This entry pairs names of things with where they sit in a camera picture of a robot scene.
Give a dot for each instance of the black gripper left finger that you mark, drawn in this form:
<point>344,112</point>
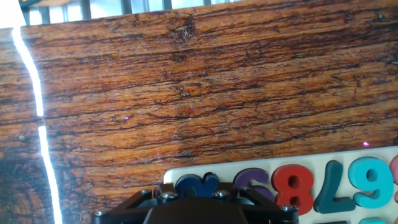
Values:
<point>124,211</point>

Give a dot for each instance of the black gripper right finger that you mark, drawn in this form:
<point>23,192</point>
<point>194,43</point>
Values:
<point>267,210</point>

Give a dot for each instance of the navy number ten piece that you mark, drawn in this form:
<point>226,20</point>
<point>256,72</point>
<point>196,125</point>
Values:
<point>192,186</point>

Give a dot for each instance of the wooden shape puzzle board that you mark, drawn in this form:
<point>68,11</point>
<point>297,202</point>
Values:
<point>236,163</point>

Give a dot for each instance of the red number eight piece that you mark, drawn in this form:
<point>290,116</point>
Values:
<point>281,186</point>

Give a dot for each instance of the purple number nine piece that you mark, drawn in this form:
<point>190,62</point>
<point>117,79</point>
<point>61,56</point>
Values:
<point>248,175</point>

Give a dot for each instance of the dark teal number seven piece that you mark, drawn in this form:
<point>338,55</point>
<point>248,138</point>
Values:
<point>331,193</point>

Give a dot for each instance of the cyan octagon piece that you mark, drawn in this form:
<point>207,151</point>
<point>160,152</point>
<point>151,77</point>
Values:
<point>371,221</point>

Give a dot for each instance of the cyan number six piece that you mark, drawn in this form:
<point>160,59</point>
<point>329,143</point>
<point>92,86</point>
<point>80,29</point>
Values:
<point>384,193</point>

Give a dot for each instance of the pink number five piece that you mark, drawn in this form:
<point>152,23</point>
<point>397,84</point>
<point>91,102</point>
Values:
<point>395,169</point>

